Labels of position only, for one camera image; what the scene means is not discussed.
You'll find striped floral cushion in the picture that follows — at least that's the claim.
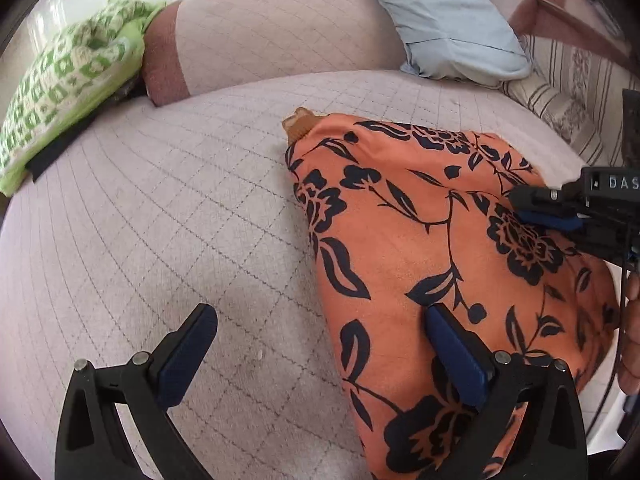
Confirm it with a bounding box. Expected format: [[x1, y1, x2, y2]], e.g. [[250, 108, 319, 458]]
[[502, 36, 639, 166]]

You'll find orange black floral blouse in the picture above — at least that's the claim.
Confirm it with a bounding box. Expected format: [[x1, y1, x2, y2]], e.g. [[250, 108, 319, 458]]
[[283, 108, 618, 479]]

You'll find green white patterned pillow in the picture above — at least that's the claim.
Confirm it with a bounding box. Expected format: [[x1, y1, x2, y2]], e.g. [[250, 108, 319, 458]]
[[1, 0, 166, 197]]

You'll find pink quilted bolster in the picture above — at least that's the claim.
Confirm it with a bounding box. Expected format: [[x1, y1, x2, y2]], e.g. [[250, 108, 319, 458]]
[[142, 0, 406, 106]]

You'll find black folded cloth under pillow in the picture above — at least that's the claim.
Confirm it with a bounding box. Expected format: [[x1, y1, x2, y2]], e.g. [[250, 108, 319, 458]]
[[25, 75, 145, 182]]

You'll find person right hand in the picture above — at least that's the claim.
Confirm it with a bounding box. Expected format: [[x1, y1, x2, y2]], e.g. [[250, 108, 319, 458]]
[[617, 273, 640, 396]]

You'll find light blue pillow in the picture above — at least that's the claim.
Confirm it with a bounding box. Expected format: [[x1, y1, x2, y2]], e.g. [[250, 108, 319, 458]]
[[378, 0, 532, 88]]

